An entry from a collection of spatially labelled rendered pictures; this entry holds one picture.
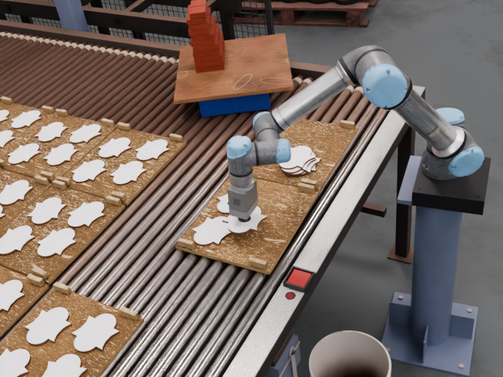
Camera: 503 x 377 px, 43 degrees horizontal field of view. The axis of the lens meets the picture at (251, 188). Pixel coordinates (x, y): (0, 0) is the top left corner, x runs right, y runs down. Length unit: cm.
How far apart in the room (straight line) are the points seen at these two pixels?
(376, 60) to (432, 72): 296
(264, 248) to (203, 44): 109
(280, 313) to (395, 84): 74
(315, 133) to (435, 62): 251
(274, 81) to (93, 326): 130
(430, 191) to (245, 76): 98
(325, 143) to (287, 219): 45
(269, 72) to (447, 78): 219
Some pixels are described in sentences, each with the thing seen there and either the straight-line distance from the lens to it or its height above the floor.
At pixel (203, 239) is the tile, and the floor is 94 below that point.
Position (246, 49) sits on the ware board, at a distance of 303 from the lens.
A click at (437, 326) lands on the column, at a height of 15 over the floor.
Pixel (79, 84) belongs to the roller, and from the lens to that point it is 333.
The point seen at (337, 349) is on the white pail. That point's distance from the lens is 264.
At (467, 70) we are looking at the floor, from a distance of 489.
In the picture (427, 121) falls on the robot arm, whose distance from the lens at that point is 202.
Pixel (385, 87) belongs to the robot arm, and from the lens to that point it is 188.
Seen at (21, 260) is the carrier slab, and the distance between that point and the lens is 233.
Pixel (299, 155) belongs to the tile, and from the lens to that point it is 241.
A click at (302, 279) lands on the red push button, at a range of 200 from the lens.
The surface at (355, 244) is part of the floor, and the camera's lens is 343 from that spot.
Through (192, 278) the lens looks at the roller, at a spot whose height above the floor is 92.
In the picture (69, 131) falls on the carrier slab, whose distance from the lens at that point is 292.
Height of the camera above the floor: 240
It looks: 39 degrees down
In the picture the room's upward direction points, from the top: 9 degrees counter-clockwise
